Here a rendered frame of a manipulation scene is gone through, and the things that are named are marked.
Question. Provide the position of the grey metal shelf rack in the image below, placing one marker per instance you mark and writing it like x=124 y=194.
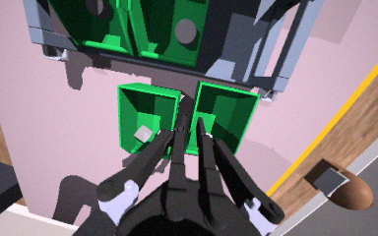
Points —
x=237 y=43

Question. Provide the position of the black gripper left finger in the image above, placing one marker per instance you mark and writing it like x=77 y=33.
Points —
x=118 y=193

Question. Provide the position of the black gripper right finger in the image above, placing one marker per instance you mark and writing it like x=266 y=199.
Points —
x=259 y=208

